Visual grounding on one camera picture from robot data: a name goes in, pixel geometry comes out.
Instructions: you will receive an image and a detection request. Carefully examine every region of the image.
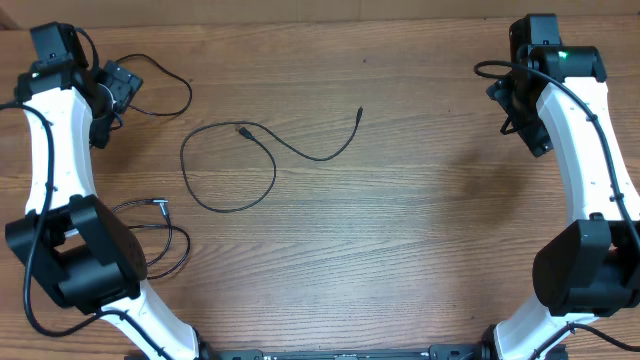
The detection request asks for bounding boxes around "thin black micro-USB cable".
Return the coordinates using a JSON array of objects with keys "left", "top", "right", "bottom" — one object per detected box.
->
[{"left": 178, "top": 105, "right": 365, "bottom": 215}]

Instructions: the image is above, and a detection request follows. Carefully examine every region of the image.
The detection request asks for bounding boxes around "black audio cable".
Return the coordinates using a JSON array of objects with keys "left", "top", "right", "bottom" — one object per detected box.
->
[{"left": 112, "top": 197, "right": 192, "bottom": 281}]

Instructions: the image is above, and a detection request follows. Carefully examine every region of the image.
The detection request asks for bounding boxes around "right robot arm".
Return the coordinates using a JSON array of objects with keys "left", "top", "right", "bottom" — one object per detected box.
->
[{"left": 474, "top": 14, "right": 639, "bottom": 359}]

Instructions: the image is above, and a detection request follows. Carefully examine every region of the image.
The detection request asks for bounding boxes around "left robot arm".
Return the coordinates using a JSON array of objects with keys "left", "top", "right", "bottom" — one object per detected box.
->
[{"left": 5, "top": 22, "right": 210, "bottom": 359}]

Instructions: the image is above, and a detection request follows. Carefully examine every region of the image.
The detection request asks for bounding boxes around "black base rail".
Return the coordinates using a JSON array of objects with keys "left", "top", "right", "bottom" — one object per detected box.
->
[{"left": 211, "top": 344, "right": 494, "bottom": 360}]

